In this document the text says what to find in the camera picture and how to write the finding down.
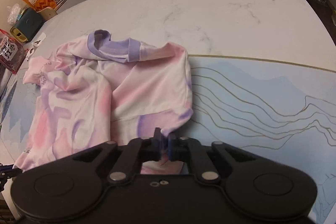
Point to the pink purple tie-dye sweatshirt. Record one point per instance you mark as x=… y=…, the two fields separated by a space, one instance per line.
x=94 y=89

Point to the white paper card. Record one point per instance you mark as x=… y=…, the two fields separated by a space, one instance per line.
x=34 y=45

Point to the clear plastic bag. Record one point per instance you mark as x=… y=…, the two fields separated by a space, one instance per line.
x=14 y=12

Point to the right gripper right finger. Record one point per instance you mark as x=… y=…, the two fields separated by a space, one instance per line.
x=191 y=152

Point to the dark green tissue box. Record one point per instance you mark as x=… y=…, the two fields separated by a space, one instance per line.
x=27 y=26

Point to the blue patterned table mat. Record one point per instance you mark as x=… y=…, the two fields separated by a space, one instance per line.
x=268 y=128

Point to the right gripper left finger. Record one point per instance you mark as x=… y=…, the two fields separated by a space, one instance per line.
x=130 y=157

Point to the red packaged snack bag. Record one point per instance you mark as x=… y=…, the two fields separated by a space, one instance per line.
x=12 y=52

